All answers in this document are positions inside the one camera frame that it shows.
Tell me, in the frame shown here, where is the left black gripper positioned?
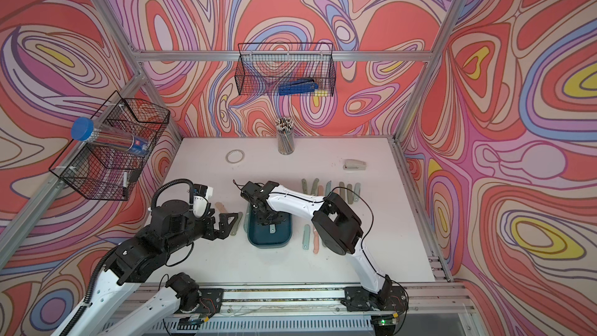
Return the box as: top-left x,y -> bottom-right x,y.
164,207 -> 240,258

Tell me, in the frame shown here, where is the olive knife tray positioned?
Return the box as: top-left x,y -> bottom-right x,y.
230,212 -> 243,236

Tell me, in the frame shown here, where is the teal knife row end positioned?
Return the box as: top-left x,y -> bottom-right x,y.
353,183 -> 362,202

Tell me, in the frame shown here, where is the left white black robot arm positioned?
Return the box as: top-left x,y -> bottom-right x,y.
54,178 -> 239,335

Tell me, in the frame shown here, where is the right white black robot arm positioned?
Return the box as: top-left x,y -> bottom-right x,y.
239,181 -> 393,311

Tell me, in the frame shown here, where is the dark teal storage tray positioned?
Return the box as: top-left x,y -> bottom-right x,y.
247,205 -> 292,249

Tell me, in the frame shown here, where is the masking tape roll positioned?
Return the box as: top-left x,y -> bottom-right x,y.
225,149 -> 246,165

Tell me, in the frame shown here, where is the clear pencil cup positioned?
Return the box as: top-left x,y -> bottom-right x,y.
276,117 -> 295,155

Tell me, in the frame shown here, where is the small white stapler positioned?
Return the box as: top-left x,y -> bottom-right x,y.
343,159 -> 367,172

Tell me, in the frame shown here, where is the black marker in basket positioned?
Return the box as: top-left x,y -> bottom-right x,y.
122,171 -> 128,198

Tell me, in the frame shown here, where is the blue tool in basket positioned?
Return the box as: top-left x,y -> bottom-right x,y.
278,79 -> 319,96

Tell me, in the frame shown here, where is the blue capped clear tube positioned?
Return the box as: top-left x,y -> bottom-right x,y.
71,118 -> 149,156

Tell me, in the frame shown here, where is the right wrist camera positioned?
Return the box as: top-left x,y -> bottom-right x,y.
240,181 -> 262,202

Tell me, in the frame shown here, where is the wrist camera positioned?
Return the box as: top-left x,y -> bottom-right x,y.
240,181 -> 262,202
192,184 -> 213,219

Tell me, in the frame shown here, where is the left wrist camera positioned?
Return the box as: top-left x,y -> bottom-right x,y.
192,184 -> 213,219

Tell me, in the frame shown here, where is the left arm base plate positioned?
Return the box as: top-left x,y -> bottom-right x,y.
174,288 -> 224,316

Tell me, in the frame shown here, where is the aluminium rail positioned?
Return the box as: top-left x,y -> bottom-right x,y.
202,282 -> 475,317

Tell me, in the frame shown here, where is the back black wire basket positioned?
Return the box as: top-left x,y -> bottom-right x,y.
235,41 -> 337,97

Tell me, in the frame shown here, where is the black wire basket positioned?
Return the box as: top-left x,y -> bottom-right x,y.
49,92 -> 170,201
235,41 -> 337,97

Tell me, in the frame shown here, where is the left black wire basket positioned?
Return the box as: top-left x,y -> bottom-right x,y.
49,92 -> 170,201

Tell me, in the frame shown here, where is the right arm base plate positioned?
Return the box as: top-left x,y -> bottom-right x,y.
340,286 -> 409,314

